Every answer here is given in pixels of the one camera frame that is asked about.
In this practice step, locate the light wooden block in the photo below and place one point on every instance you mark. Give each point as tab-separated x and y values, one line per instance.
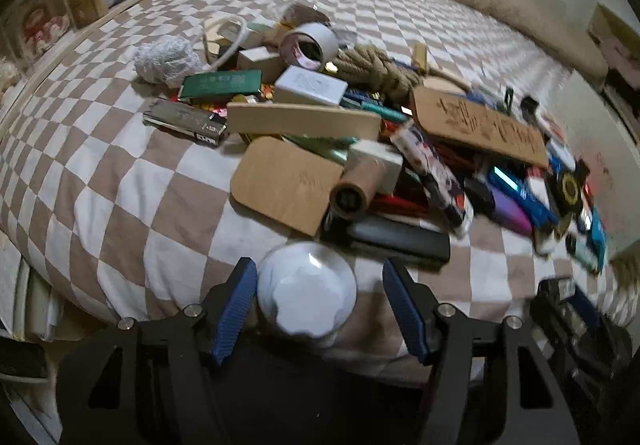
302	120

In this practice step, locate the dark silver flat box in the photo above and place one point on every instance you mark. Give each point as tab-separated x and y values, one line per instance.
198	124

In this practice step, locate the white mesh ball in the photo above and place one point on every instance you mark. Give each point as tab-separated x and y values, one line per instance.
167	61

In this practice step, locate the checkered bed sheet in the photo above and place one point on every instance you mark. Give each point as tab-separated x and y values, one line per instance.
126	220

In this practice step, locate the black round tin gold emblem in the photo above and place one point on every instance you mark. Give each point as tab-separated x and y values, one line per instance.
567	187

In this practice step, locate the green flat box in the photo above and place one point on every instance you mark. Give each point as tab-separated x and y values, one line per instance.
220	85

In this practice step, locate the white cardboard shoe box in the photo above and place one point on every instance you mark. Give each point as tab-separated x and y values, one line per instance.
596	135

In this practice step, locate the carved wooden plaque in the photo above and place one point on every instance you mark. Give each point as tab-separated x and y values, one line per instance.
459	120

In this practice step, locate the patterned cartoon lighter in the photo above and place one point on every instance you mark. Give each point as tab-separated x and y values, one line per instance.
439	183

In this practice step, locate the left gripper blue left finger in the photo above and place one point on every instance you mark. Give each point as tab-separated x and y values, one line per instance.
229	307

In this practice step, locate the white round jar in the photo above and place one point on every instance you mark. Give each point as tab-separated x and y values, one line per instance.
306	290

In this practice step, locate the dark grey rectangular case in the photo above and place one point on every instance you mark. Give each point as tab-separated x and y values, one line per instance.
380	236

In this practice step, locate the white charger box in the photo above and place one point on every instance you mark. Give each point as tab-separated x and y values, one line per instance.
300	86

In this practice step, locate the rounded wooden board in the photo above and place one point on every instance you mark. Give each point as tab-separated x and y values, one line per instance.
285	183

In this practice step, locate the blue foil packet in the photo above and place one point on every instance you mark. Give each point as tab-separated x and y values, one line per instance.
597	240

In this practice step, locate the white mallet brown handle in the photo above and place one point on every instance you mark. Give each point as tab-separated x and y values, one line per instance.
371	168

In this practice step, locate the white tape roll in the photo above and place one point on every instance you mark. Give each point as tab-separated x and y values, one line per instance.
310	46

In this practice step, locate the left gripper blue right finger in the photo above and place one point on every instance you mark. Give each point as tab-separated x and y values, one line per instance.
403	294

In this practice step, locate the blue lighter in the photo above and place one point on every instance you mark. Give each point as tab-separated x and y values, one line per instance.
539	215

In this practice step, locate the purple lighter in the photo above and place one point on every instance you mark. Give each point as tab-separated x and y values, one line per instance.
509	214

